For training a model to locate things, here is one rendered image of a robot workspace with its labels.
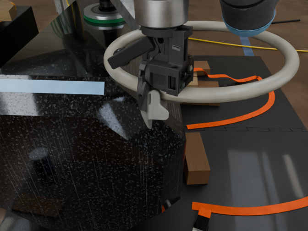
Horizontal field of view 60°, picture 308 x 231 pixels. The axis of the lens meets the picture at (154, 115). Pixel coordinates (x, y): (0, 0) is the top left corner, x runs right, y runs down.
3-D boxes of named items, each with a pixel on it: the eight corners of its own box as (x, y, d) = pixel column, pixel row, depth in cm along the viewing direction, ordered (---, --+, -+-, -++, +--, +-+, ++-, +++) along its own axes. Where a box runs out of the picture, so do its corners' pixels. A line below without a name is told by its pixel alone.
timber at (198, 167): (207, 184, 150) (210, 170, 142) (186, 184, 149) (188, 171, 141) (197, 145, 173) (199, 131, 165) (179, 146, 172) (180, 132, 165)
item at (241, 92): (80, 48, 80) (78, 38, 78) (210, 20, 99) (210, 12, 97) (166, 136, 44) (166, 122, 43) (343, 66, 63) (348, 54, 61)
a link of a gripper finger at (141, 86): (141, 113, 51) (145, 68, 48) (135, 111, 52) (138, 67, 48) (154, 107, 55) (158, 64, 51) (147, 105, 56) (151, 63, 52)
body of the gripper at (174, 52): (176, 101, 48) (178, 34, 41) (136, 90, 52) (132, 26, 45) (193, 83, 53) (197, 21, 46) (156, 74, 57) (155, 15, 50)
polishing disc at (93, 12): (107, 23, 108) (107, 20, 107) (74, 12, 118) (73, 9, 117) (141, 10, 121) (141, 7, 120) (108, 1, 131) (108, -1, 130)
